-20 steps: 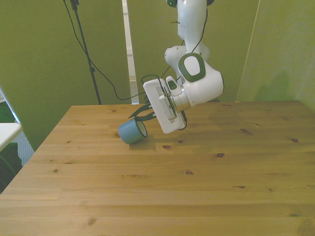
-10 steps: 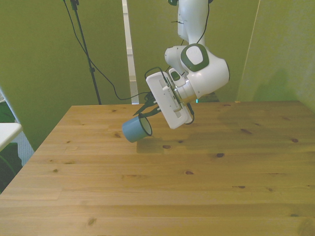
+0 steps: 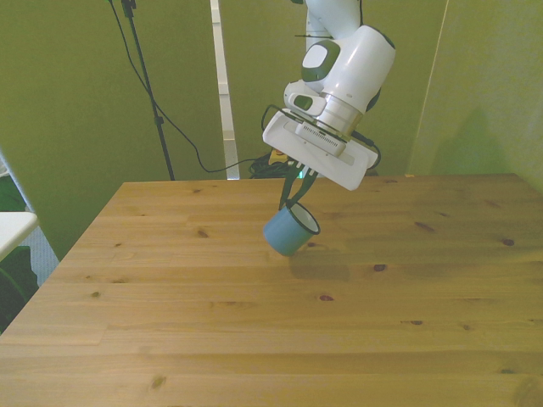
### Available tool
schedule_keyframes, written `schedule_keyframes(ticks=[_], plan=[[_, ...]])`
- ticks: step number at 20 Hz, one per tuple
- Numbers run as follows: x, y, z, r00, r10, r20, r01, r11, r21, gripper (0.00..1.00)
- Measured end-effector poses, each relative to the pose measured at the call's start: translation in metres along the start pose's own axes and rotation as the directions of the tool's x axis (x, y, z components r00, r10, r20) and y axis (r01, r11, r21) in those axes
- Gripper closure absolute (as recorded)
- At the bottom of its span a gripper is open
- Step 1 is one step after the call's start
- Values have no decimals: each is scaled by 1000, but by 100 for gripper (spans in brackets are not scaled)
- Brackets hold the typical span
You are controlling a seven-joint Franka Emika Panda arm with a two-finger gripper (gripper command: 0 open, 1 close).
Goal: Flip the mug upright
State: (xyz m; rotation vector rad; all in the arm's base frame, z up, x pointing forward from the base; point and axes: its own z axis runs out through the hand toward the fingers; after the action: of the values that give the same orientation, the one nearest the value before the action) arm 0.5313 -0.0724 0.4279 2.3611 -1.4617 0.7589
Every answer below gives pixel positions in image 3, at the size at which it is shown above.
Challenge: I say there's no white side shelf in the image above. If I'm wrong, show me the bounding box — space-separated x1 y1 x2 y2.
0 211 40 260

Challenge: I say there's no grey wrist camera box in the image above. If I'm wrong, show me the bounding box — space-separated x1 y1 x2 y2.
294 121 347 158

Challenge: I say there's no black cable bundle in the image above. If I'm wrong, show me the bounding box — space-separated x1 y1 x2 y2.
247 153 294 180

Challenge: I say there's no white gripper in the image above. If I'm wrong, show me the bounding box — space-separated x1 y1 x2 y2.
261 108 380 211

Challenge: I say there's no thin black hanging cable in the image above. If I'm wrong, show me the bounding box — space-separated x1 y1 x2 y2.
105 0 258 174

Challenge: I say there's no blue enamel mug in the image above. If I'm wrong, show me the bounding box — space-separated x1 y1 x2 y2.
262 201 322 258

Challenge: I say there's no black tripod stand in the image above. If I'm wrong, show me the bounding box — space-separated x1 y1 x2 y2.
120 0 177 182

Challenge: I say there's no white upright pole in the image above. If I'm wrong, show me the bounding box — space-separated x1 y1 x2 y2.
210 0 241 181

